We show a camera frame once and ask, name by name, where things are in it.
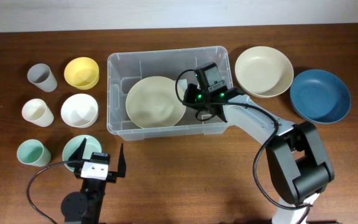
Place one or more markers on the cream plate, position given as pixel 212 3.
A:
pixel 154 102

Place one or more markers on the mint green plastic cup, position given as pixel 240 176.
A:
pixel 32 152

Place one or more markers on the dark blue plate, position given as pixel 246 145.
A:
pixel 320 96

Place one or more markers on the yellow plastic bowl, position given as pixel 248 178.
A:
pixel 82 73

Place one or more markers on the cream plastic cup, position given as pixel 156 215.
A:
pixel 37 112

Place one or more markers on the white plastic bowl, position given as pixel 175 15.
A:
pixel 80 111

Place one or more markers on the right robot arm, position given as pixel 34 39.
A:
pixel 299 166

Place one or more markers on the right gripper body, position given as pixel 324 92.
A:
pixel 192 94

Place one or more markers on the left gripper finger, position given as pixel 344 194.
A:
pixel 77 154
pixel 121 168

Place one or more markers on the grey plastic cup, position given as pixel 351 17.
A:
pixel 42 77

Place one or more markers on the beige plate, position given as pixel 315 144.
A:
pixel 264 72

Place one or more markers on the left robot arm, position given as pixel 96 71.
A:
pixel 85 206

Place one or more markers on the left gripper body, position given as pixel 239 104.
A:
pixel 111 176

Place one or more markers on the mint green plastic bowl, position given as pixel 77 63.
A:
pixel 92 145

